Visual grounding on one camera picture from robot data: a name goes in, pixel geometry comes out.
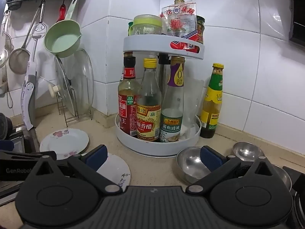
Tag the green bottle yellow cap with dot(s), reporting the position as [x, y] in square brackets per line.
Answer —
[212, 105]

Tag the steel sink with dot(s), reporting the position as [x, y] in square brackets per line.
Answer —
[17, 141]

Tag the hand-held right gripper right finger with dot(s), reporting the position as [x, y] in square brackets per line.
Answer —
[209, 158]

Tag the white round tray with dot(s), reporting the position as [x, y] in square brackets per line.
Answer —
[152, 44]

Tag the white plate purple flowers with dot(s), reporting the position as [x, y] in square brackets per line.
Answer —
[114, 169]

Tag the clear seasoning packet red print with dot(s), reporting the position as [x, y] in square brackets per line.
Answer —
[178, 20]

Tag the glass pot lid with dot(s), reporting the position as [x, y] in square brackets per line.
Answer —
[79, 85]

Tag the large steel bowl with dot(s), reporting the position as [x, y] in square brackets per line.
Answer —
[190, 164]

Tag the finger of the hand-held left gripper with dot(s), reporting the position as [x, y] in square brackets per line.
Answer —
[26, 155]
[6, 145]

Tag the small green container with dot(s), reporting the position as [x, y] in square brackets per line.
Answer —
[130, 28]

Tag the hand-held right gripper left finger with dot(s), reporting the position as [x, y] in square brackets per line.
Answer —
[96, 158]

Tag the metal slotted spoon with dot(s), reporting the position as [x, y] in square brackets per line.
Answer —
[39, 27]

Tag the bottle with beige cap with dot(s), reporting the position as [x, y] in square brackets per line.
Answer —
[179, 1]

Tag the green water scoop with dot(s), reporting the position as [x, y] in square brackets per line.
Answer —
[62, 41]

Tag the dark round object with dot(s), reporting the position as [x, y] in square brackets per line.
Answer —
[4, 126]

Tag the dark sauce jar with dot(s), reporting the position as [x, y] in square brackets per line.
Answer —
[200, 28]

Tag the medium steel bowl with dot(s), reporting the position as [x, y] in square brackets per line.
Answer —
[247, 150]

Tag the red label soy sauce bottle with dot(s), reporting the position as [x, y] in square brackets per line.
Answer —
[127, 105]

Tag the small steel bowl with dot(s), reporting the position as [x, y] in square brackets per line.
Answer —
[283, 176]

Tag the clear jar green lid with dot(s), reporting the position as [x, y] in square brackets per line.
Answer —
[145, 25]

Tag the red striped packet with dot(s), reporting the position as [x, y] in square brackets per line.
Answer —
[183, 45]

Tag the dark window frame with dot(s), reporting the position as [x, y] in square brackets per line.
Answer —
[297, 16]

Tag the purple neck soy sauce bottle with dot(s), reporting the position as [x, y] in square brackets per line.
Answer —
[172, 121]

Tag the white plate pink flowers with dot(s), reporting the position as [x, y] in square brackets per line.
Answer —
[64, 140]

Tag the metal mesh strainer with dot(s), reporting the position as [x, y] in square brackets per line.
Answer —
[17, 60]

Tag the yellow cap vinegar bottle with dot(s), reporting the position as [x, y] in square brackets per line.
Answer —
[149, 116]

